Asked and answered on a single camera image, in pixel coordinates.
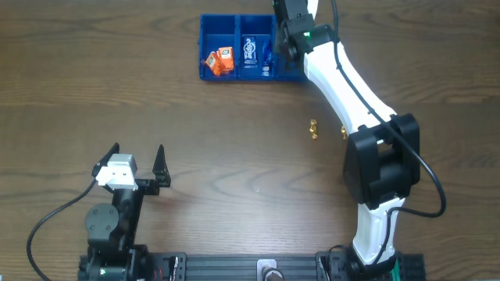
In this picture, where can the blue tray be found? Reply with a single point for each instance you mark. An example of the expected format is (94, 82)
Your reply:
(218, 27)

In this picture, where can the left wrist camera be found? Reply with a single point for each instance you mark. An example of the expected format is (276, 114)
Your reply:
(117, 171)

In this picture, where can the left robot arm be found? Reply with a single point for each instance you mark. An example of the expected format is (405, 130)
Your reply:
(101, 222)

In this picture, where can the blue candy pack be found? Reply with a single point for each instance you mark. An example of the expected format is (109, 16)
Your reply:
(266, 58)
(250, 50)

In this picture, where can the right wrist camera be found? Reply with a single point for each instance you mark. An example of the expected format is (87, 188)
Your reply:
(312, 6)

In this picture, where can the mounting rail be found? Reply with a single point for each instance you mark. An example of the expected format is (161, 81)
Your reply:
(226, 267)

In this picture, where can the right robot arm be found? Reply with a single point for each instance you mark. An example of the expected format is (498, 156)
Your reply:
(351, 89)

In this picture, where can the gold candy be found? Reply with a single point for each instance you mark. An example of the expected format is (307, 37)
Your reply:
(344, 132)
(313, 129)

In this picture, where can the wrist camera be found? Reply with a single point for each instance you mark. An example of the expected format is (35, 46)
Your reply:
(117, 171)
(312, 6)

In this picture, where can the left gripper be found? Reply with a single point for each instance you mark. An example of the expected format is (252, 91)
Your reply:
(146, 187)

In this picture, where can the orange candy box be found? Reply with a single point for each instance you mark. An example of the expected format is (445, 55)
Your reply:
(213, 64)
(225, 54)

